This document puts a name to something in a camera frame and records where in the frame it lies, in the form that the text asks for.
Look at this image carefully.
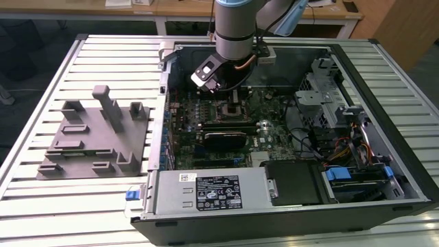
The CPU socket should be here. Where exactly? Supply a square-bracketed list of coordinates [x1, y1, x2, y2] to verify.
[213, 100, 253, 123]

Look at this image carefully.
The black RAM slot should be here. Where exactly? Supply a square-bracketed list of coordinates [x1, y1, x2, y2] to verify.
[199, 93, 249, 100]

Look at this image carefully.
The black RAM stick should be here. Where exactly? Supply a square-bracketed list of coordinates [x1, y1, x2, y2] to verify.
[203, 127, 259, 134]
[201, 121, 256, 129]

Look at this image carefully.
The green motherboard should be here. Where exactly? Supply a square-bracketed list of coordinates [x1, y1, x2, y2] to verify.
[167, 89, 309, 170]

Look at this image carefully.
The black graphics card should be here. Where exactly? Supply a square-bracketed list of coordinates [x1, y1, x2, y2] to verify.
[204, 131, 248, 151]

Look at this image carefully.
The silver chipset heatsink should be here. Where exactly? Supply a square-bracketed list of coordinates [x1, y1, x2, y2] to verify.
[249, 151, 271, 167]

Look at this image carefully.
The silver metal drive cage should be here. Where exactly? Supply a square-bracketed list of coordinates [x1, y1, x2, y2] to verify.
[293, 58, 367, 129]

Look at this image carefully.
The black expansion slot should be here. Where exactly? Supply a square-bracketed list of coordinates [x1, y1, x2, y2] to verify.
[192, 158, 235, 167]

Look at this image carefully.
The black plastic shroud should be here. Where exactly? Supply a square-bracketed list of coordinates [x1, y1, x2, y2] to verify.
[260, 159, 335, 206]

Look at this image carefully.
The grey power supply with label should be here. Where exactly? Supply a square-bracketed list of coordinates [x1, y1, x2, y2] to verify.
[151, 168, 275, 216]

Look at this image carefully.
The grey parts rack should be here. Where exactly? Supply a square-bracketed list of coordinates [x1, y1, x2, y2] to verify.
[36, 84, 152, 181]

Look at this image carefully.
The hard disk in blue carrier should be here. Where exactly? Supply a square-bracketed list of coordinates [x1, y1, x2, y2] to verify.
[324, 166, 395, 204]

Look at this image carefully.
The green RAM stick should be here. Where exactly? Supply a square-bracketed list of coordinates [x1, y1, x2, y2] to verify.
[60, 151, 99, 157]

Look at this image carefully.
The wooden desk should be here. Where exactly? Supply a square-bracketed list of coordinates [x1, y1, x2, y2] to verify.
[0, 0, 364, 39]

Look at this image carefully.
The wooden cabinet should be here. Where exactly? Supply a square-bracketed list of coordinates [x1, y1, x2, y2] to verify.
[349, 0, 439, 74]

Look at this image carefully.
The black PC case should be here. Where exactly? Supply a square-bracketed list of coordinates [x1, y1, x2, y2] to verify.
[129, 41, 439, 246]

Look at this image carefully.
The black office chair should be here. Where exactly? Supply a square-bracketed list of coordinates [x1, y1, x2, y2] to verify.
[0, 19, 45, 83]

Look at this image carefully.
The white chair leg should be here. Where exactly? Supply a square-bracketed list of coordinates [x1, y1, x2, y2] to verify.
[0, 84, 14, 105]

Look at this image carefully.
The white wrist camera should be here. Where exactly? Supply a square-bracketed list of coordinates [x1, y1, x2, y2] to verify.
[189, 60, 224, 94]

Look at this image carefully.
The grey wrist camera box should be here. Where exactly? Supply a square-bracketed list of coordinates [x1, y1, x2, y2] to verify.
[256, 46, 277, 65]

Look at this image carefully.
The grey case hinge bracket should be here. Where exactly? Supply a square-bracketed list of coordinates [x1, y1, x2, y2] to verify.
[157, 41, 176, 70]

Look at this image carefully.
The yellow wire bundle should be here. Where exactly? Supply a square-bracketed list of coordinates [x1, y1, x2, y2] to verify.
[331, 144, 356, 162]

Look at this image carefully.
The grey ribbon cable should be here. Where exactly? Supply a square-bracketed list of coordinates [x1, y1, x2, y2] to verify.
[357, 120, 377, 155]

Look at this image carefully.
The orange wire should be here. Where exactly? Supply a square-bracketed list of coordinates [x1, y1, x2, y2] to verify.
[359, 143, 375, 165]

